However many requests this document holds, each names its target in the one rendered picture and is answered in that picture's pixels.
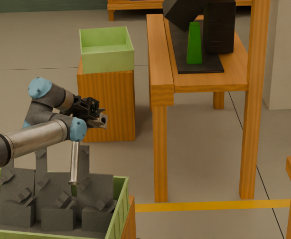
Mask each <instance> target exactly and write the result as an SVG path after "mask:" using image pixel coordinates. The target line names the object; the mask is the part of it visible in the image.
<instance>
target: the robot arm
mask: <svg viewBox="0 0 291 239"><path fill-rule="evenodd" d="M28 94H29V96H30V97H31V98H32V101H31V105H30V107H29V110H28V113H27V115H26V118H25V119H24V123H23V128H22V129H18V130H15V131H11V132H8V133H4V134H1V133H0V168H1V167H3V166H6V165H7V164H8V163H9V162H10V160H12V159H14V158H17V157H20V156H23V155H26V154H29V153H32V152H35V151H38V150H41V149H43V148H46V147H49V146H52V145H55V144H58V143H60V142H63V141H66V140H71V141H72V142H73V141H75V142H80V141H81V140H83V139H84V137H85V135H86V129H87V128H100V127H99V126H101V125H103V124H104V123H103V122H100V121H95V120H98V119H97V118H98V117H99V113H101V112H103V111H105V109H104V108H99V101H98V100H96V99H94V98H92V97H87V98H82V99H81V96H79V95H77V96H75V95H74V94H72V93H71V92H70V91H68V90H66V89H64V88H63V87H60V86H58V85H56V84H54V83H53V82H51V81H50V80H47V79H44V78H42V77H37V78H35V79H33V80H32V81H31V83H30V84H29V86H28ZM53 108H55V109H57V110H59V111H60V112H59V113H54V112H52V111H53ZM71 114H72V117H70V115H71Z"/></svg>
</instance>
